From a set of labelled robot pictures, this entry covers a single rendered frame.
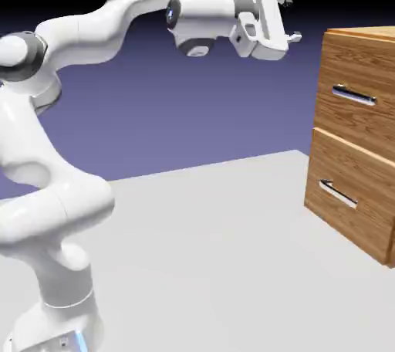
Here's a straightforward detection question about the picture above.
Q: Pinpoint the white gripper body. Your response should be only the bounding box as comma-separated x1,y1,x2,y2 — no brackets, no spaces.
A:
233,0,290,61

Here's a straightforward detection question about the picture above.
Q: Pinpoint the wooden drawer front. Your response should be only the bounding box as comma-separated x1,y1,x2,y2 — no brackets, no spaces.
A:
313,32,395,163
303,127,395,266

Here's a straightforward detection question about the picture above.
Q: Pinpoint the light wood cabinet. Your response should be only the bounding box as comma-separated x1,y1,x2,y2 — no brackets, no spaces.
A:
303,25,395,269

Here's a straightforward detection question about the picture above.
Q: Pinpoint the curved silver drawer handle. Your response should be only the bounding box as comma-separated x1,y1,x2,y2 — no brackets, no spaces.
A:
332,83,378,107
319,178,359,210

